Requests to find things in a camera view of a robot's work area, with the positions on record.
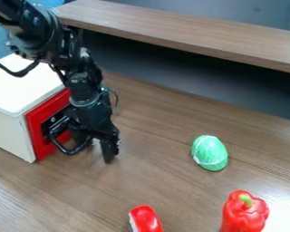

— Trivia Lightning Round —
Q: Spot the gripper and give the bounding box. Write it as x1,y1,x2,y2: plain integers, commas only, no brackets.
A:
63,90,122,164

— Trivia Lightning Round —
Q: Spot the drawer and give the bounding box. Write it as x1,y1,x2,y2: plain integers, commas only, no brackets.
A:
23,88,96,161

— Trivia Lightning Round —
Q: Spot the red toy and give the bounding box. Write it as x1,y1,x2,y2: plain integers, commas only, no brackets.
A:
128,205,166,232

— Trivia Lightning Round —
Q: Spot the cabinet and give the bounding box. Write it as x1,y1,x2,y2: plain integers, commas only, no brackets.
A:
0,53,72,164

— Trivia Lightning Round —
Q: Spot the green toy cabbage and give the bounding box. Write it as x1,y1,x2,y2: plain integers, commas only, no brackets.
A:
189,134,230,172

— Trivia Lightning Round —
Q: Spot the wooden shelf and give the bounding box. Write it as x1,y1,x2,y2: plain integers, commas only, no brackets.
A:
50,0,290,76

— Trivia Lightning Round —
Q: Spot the red toy pepper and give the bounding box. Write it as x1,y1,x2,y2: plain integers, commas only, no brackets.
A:
218,189,271,232

